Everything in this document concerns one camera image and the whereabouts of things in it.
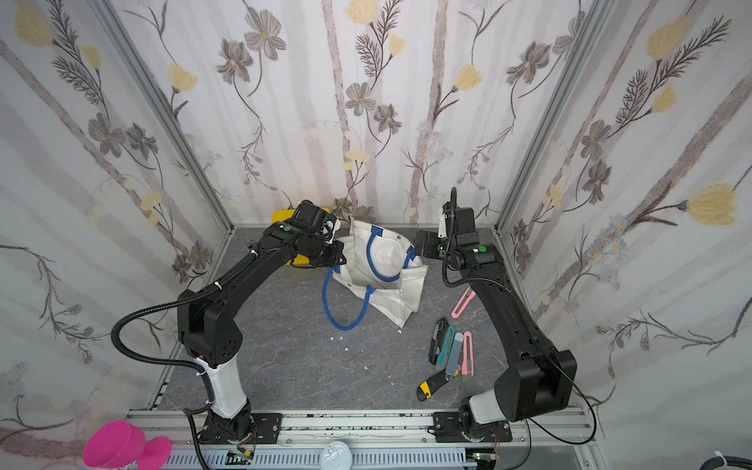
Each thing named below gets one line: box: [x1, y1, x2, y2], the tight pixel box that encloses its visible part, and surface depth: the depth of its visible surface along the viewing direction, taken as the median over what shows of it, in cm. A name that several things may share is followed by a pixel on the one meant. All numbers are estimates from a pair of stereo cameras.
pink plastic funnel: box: [83, 420, 173, 470], surface depth 62 cm
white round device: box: [320, 440, 353, 470], surface depth 67 cm
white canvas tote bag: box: [323, 220, 428, 332], surface depth 90 cm
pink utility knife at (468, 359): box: [461, 330, 474, 377], surface depth 88 cm
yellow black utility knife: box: [417, 370, 450, 402], surface depth 82 cm
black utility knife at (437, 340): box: [427, 317, 450, 366], surface depth 90 cm
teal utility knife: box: [435, 325, 457, 371], surface depth 89 cm
